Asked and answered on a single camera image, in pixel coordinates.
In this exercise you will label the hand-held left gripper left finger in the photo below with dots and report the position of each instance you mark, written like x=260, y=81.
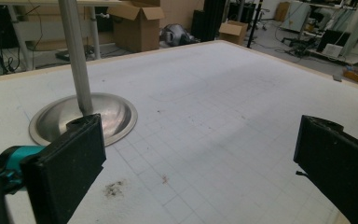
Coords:
x=65, y=168

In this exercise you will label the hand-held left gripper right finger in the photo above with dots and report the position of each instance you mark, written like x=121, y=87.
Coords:
x=338, y=161

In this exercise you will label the metal utensil rack stand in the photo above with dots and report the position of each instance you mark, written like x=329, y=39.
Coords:
x=74, y=62

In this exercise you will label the flat black device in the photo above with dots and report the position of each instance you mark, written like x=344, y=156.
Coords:
x=62, y=55

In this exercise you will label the white box device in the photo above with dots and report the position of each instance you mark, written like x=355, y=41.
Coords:
x=332, y=48

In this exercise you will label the white grid mat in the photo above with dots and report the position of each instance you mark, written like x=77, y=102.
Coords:
x=230, y=124

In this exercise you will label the white rolling stand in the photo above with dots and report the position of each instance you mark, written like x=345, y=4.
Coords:
x=20, y=40

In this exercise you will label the large open cardboard box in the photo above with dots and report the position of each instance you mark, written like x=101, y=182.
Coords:
x=136, y=28

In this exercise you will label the black tripod stand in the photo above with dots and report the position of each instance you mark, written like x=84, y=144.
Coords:
x=254, y=23

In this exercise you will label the small cardboard box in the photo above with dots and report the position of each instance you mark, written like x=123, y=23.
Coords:
x=233, y=31

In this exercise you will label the grey rounded device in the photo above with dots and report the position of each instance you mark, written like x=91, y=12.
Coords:
x=177, y=35

